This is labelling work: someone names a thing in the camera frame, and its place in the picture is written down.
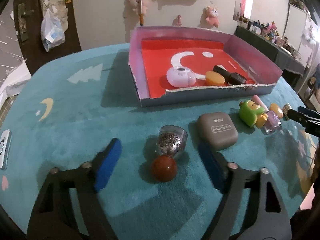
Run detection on orange soap dome back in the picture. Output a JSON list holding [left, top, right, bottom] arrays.
[[269, 103, 284, 119]]

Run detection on orange soap dome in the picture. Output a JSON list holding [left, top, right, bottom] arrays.
[[269, 103, 284, 119], [206, 71, 225, 86]]

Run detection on purple nail polish bottle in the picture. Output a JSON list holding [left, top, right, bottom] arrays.
[[252, 95, 281, 134]]

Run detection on green capybara figurine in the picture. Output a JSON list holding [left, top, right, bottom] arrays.
[[239, 100, 266, 128]]

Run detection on black nail polish bottle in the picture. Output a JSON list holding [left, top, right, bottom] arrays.
[[213, 65, 247, 86]]

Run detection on grey eyeshadow case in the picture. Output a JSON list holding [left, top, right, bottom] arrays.
[[196, 112, 238, 151]]

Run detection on orange soap dome front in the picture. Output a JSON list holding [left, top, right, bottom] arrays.
[[206, 71, 225, 86]]

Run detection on dark red ball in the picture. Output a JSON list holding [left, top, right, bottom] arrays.
[[151, 155, 177, 183]]

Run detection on glitter clear jar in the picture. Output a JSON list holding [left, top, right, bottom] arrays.
[[156, 125, 188, 159]]

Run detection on pink white compact case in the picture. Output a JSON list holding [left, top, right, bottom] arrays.
[[167, 67, 196, 88]]

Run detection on dark cloth side table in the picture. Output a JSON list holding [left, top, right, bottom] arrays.
[[234, 26, 305, 76]]

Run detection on white device on blanket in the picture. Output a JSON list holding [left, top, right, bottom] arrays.
[[0, 129, 11, 170]]

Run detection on teal moon star blanket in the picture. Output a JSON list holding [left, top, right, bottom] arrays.
[[1, 44, 317, 239]]

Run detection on pink cardboard box tray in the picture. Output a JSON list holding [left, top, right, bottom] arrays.
[[128, 26, 282, 107]]

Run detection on plastic bag on door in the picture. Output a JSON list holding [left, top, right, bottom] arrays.
[[41, 9, 65, 52]]

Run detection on dark wooden door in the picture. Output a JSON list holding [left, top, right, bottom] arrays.
[[14, 0, 81, 74]]

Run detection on pink plush behind mop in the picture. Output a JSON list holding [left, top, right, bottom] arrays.
[[128, 0, 151, 16]]

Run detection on fabric door organizer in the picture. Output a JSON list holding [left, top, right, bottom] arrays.
[[39, 0, 68, 31]]

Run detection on pink plush on wall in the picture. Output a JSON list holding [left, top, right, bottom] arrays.
[[205, 6, 220, 28]]

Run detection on mop handle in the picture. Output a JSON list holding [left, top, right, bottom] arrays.
[[139, 0, 144, 27]]

